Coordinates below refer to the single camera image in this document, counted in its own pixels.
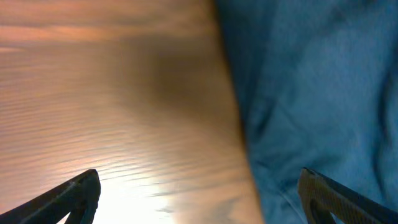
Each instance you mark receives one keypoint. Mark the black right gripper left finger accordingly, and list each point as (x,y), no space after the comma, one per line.
(77,199)

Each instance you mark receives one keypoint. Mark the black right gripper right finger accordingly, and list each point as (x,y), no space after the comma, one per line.
(323,199)

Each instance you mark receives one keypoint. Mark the dark blue denim shorts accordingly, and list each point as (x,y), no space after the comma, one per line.
(316,85)

